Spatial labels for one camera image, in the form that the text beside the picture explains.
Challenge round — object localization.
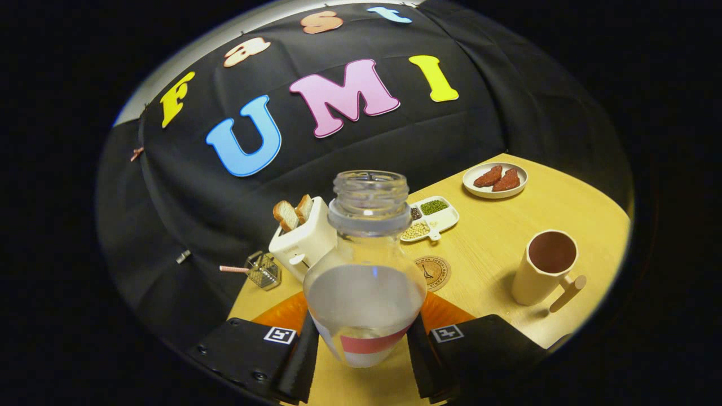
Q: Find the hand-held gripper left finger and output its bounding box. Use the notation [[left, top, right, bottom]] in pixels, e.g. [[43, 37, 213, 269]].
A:
[[188, 292, 320, 404]]

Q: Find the red-brown meat piece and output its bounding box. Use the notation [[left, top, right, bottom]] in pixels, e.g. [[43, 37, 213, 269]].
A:
[[492, 168, 521, 192], [474, 165, 503, 188]]

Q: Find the clear bottle with red label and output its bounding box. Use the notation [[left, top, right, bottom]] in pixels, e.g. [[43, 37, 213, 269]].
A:
[[303, 170, 428, 369]]

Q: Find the white round plate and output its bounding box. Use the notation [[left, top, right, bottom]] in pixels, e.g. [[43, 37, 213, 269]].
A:
[[463, 162, 529, 199]]

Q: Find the cream cup with wooden handle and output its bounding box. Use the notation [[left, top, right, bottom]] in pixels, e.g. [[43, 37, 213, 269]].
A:
[[512, 229, 587, 314]]

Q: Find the white divided tray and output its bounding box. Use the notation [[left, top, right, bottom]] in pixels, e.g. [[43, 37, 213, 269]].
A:
[[399, 196, 460, 243]]

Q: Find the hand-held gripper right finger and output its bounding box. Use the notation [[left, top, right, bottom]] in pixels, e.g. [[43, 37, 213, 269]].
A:
[[407, 292, 548, 404]]

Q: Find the round brown coaster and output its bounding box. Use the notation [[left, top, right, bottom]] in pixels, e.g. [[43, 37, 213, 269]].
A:
[[413, 256, 452, 292]]

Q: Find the wooden table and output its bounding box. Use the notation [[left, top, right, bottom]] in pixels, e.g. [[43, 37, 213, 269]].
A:
[[226, 153, 632, 406]]

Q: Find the white toaster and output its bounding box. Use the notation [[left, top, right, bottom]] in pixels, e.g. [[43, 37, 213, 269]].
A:
[[268, 196, 338, 283]]

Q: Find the black backdrop cloth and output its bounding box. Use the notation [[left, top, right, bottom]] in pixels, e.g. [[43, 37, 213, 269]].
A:
[[96, 0, 635, 361]]

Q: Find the wire mesh holder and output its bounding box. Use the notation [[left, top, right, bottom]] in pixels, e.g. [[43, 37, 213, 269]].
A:
[[245, 251, 281, 290]]

